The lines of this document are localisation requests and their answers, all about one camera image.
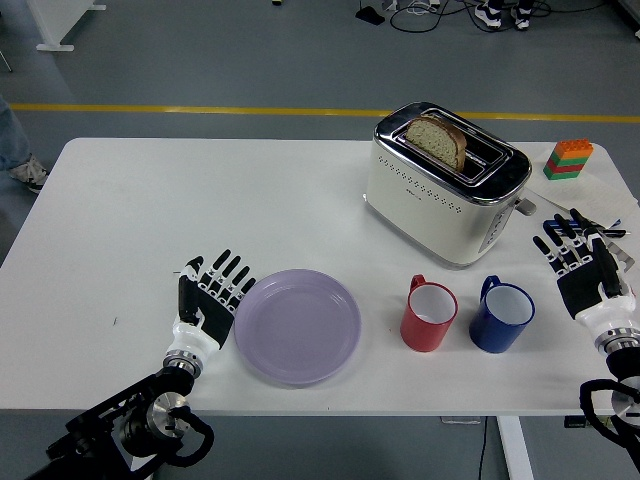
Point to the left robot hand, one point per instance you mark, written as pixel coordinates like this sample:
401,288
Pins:
210,310

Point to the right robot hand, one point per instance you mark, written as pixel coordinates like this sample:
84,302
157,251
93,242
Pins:
582,292

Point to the purple plate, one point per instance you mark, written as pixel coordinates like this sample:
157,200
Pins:
297,327

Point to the bread slice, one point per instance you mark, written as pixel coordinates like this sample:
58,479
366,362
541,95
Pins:
437,140

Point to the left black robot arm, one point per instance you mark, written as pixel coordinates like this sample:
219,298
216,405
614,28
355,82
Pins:
130,420

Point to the black pen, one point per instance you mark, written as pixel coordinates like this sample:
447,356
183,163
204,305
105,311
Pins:
616,232

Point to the blue pen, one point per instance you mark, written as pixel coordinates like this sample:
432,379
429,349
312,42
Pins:
550,225

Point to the blue mug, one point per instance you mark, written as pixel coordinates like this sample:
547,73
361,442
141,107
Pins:
495,335

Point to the white paper sheet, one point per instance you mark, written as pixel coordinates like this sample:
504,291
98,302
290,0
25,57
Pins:
585,192

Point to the black table control box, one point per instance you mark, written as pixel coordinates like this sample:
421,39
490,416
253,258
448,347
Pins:
575,422

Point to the toy brick stack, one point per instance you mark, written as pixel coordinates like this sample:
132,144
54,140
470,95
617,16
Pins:
567,160

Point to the red mug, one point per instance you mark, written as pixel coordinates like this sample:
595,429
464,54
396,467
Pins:
425,330

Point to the white table leg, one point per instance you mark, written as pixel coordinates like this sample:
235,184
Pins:
145,460
515,450

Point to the cream and chrome toaster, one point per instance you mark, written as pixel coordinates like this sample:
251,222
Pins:
430,210

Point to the person's shoe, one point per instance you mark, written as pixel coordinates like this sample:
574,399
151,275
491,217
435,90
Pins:
30,172
522,15
487,15

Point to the person's leg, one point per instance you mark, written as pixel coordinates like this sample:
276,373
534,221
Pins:
11,140

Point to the white furniture base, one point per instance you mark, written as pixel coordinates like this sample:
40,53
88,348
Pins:
55,20

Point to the black foot pedal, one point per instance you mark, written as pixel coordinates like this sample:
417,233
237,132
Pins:
370,16

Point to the white under-table bracket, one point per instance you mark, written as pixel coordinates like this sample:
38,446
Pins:
460,420

